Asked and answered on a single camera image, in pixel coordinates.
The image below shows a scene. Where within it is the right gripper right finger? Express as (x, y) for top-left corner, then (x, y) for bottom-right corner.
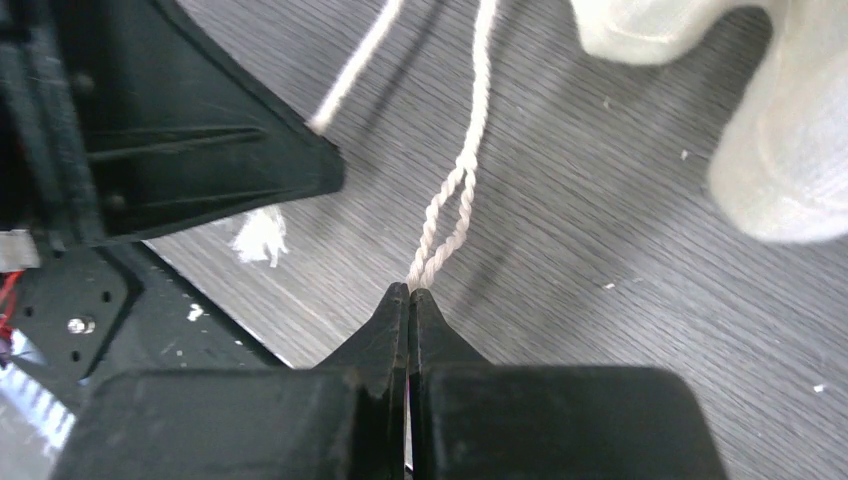
(409, 289), (727, 479)

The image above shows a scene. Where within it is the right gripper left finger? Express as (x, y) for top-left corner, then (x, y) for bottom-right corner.
(52, 283), (409, 479)

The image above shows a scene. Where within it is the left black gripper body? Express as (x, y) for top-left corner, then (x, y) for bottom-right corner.
(1, 1), (345, 251)

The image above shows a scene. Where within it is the strawberry print ruffled blanket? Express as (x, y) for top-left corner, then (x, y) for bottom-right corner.
(232, 0), (848, 290)

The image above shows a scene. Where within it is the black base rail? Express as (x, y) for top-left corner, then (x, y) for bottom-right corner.
(0, 238), (293, 480)

